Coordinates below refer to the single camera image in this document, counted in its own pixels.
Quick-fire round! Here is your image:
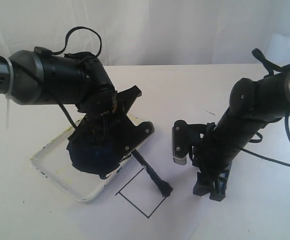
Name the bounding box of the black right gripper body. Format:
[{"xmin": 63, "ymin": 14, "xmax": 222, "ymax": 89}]
[{"xmin": 192, "ymin": 139, "xmax": 235, "ymax": 179}]

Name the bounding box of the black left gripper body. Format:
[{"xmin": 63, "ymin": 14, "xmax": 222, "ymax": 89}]
[{"xmin": 67, "ymin": 84, "xmax": 143, "ymax": 151}]

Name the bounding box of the thin black paintbrush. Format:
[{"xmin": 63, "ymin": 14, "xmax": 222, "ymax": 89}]
[{"xmin": 132, "ymin": 149, "xmax": 173, "ymax": 198}]

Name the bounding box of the white paper sheet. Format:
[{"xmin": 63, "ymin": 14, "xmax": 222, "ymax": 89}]
[{"xmin": 67, "ymin": 136, "xmax": 233, "ymax": 240}]

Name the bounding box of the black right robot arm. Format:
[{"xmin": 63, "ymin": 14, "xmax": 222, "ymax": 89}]
[{"xmin": 193, "ymin": 69, "xmax": 290, "ymax": 202}]

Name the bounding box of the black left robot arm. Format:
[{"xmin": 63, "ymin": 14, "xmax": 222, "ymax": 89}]
[{"xmin": 0, "ymin": 47, "xmax": 145, "ymax": 149}]

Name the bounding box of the white paint tray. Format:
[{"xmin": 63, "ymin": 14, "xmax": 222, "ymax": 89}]
[{"xmin": 30, "ymin": 115, "xmax": 145, "ymax": 202}]

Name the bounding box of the white backdrop curtain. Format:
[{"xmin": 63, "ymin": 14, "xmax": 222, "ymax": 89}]
[{"xmin": 0, "ymin": 0, "xmax": 290, "ymax": 66}]

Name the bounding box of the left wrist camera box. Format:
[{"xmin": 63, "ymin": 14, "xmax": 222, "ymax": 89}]
[{"xmin": 120, "ymin": 120, "xmax": 155, "ymax": 156}]

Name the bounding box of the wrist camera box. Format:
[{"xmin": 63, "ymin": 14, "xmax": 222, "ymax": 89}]
[
  {"xmin": 172, "ymin": 120, "xmax": 207, "ymax": 166},
  {"xmin": 120, "ymin": 120, "xmax": 155, "ymax": 156}
]

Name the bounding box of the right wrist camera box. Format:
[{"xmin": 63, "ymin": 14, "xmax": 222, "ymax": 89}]
[{"xmin": 172, "ymin": 120, "xmax": 207, "ymax": 166}]

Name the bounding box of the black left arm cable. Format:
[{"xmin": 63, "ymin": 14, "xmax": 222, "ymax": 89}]
[{"xmin": 0, "ymin": 26, "xmax": 103, "ymax": 131}]

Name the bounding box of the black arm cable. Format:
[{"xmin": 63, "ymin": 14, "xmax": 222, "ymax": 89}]
[
  {"xmin": 0, "ymin": 26, "xmax": 103, "ymax": 131},
  {"xmin": 242, "ymin": 48, "xmax": 290, "ymax": 170}
]

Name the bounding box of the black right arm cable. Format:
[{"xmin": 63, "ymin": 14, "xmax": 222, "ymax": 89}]
[{"xmin": 242, "ymin": 48, "xmax": 290, "ymax": 170}]

